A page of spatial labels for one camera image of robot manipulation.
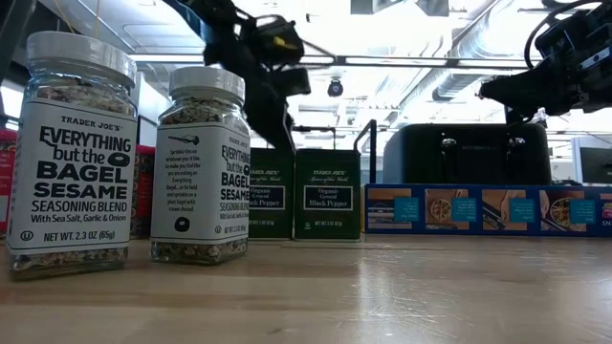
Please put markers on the black four-slot toaster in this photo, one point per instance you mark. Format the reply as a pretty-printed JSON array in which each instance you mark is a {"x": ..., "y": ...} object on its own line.
[{"x": 468, "y": 162}]

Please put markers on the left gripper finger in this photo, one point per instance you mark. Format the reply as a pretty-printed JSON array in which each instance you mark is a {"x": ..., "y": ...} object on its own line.
[
  {"x": 289, "y": 129},
  {"x": 268, "y": 110}
]

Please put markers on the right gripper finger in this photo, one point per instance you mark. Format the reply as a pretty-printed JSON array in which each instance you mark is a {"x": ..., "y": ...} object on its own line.
[
  {"x": 521, "y": 91},
  {"x": 526, "y": 118}
]

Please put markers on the green black pepper tin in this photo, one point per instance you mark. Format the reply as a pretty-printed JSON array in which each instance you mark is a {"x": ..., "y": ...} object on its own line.
[
  {"x": 272, "y": 210},
  {"x": 327, "y": 215}
]

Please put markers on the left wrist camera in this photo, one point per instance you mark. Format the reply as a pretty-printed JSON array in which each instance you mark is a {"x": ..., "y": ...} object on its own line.
[{"x": 275, "y": 28}]

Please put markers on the bagel sesame seasoning jar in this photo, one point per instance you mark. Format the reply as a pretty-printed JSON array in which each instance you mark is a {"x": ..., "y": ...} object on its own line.
[{"x": 72, "y": 181}]

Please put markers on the long ceiling light bar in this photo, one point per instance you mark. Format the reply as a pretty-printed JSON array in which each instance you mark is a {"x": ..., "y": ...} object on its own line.
[{"x": 406, "y": 61}]

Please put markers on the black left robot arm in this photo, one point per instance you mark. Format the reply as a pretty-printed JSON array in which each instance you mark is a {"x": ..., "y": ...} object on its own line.
[{"x": 220, "y": 28}]

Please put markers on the silver ceiling air duct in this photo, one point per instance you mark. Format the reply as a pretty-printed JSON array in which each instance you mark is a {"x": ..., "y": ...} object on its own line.
[{"x": 483, "y": 38}]

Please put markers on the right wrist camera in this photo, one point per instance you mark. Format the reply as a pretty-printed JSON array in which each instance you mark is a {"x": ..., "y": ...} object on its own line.
[{"x": 559, "y": 36}]

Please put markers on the two white round caps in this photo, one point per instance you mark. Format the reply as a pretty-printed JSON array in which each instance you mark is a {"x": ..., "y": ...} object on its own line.
[{"x": 201, "y": 191}]

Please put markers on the dark ceiling unit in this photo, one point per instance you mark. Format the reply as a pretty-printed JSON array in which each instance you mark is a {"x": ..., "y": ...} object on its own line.
[{"x": 368, "y": 6}]

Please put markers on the black ceiling dome camera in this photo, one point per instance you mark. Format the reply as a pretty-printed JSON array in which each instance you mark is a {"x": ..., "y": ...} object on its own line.
[{"x": 334, "y": 88}]

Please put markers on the black computer monitor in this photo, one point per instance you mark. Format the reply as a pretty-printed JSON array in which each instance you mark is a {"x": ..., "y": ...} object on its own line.
[{"x": 595, "y": 165}]

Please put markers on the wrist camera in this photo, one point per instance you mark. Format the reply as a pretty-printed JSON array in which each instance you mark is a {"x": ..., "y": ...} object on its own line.
[
  {"x": 559, "y": 36},
  {"x": 275, "y": 28}
]

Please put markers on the blue plastic wrap box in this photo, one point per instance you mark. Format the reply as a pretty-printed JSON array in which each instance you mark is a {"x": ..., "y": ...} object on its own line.
[{"x": 478, "y": 210}]

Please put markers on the red smoked paprika tin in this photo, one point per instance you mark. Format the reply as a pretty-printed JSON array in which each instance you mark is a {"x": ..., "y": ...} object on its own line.
[
  {"x": 143, "y": 191},
  {"x": 6, "y": 177}
]

